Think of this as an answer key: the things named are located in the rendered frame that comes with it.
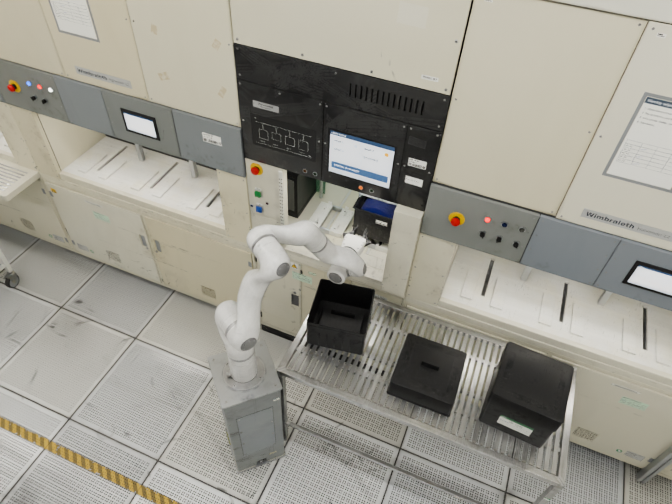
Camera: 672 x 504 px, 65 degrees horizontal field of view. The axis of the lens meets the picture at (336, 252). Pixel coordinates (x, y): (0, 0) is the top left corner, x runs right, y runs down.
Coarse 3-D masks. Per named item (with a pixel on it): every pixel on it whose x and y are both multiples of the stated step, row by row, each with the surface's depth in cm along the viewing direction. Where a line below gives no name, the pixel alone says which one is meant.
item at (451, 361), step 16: (416, 336) 246; (416, 352) 240; (432, 352) 240; (448, 352) 241; (464, 352) 241; (400, 368) 234; (416, 368) 234; (432, 368) 234; (448, 368) 235; (400, 384) 228; (416, 384) 229; (432, 384) 229; (448, 384) 229; (416, 400) 231; (432, 400) 226; (448, 400) 224; (448, 416) 229
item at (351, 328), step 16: (320, 288) 262; (336, 288) 261; (352, 288) 258; (368, 288) 255; (320, 304) 268; (336, 304) 268; (352, 304) 267; (368, 304) 264; (320, 320) 261; (336, 320) 261; (352, 320) 262; (368, 320) 244; (320, 336) 246; (336, 336) 243; (352, 336) 240; (352, 352) 249
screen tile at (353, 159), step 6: (336, 138) 217; (336, 144) 219; (342, 144) 218; (348, 144) 217; (354, 150) 218; (336, 156) 224; (342, 156) 222; (348, 156) 221; (354, 156) 220; (348, 162) 223; (354, 162) 222
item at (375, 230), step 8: (360, 200) 273; (384, 200) 269; (360, 208) 276; (360, 216) 270; (368, 216) 268; (376, 216) 266; (384, 216) 264; (360, 224) 274; (368, 224) 272; (376, 224) 269; (384, 224) 267; (360, 232) 278; (368, 232) 276; (376, 232) 273; (384, 232) 271; (384, 240) 275
